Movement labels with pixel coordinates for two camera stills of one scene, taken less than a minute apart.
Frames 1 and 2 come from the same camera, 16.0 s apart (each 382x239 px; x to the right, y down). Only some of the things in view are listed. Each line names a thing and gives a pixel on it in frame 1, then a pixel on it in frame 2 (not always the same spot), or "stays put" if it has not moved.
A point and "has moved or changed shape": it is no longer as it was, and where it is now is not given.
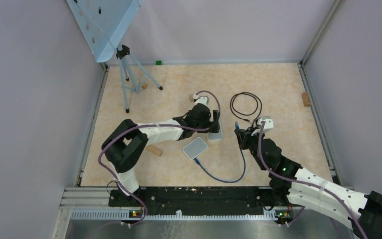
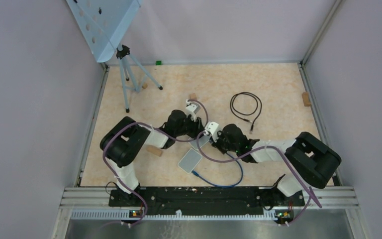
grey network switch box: x=195 y=148 -> x=190 y=160
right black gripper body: x=250 y=141 -> x=222 y=145
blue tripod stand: x=133 y=75 stays put
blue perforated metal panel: x=103 y=23 stays put
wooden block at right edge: x=306 y=99 stays put
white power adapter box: x=213 y=136 has moved or changed shape
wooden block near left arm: x=154 y=150 stays put
